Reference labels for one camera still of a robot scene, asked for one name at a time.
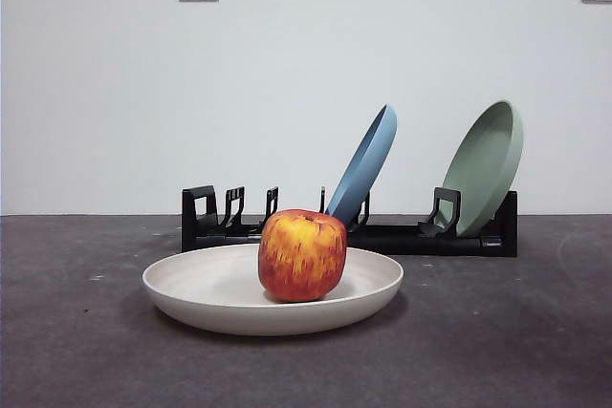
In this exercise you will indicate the red yellow apple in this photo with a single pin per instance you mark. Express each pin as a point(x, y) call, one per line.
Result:
point(302, 255)

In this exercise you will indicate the cream yellow plate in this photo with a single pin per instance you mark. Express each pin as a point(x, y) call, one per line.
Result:
point(215, 284)

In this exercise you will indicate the blue plate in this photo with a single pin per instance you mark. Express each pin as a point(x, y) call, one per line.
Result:
point(364, 174)

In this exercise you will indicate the black plate rack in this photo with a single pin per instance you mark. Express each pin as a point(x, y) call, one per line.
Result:
point(430, 242)

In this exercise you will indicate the green plate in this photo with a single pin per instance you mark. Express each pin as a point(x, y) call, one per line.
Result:
point(484, 164)

